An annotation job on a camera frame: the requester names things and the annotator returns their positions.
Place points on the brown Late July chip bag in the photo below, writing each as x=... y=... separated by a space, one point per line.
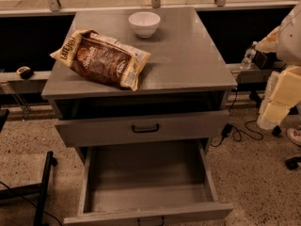
x=102 y=59

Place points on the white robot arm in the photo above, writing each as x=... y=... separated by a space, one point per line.
x=285 y=40

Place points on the grey middle drawer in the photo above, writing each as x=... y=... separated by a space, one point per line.
x=111 y=131

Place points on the grey drawer cabinet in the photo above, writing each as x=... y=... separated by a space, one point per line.
x=109 y=86

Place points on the grey open bottom drawer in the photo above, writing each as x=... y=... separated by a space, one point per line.
x=147 y=184

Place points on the white sneaker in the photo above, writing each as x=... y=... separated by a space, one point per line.
x=294 y=136

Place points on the black box on ledge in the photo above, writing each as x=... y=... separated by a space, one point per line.
x=264 y=61

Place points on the clear water bottle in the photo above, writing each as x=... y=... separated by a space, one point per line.
x=248 y=57

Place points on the black power adapter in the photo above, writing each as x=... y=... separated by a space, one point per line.
x=227 y=129

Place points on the black chair caster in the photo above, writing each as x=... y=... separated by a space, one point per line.
x=292 y=163

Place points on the white ceramic bowl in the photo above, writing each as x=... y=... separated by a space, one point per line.
x=144 y=23

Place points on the black tape measure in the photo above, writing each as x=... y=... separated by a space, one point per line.
x=25 y=72

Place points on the black metal stand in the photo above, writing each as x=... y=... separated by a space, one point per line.
x=39 y=188

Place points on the black middle drawer handle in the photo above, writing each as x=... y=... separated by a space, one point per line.
x=145 y=130

